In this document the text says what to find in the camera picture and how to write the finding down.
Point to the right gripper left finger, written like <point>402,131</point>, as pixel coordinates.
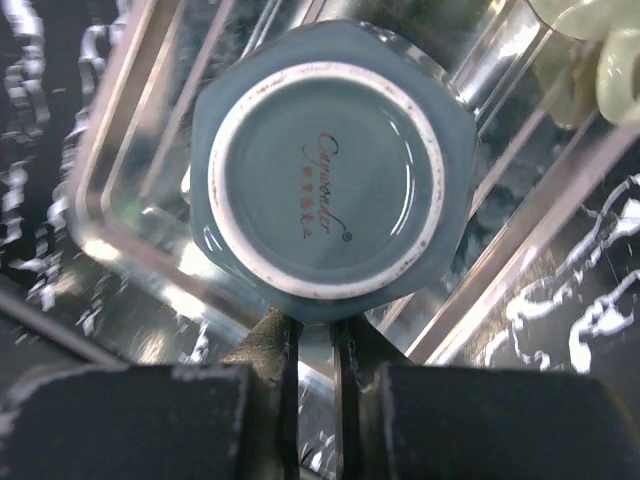
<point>108,420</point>

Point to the light green mug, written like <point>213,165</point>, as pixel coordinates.
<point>613,27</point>

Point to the grey blue mug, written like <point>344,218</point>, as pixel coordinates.
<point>332,170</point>

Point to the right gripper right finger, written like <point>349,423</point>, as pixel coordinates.
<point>399,420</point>

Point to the silver metal tray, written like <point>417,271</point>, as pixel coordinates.
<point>128,192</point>

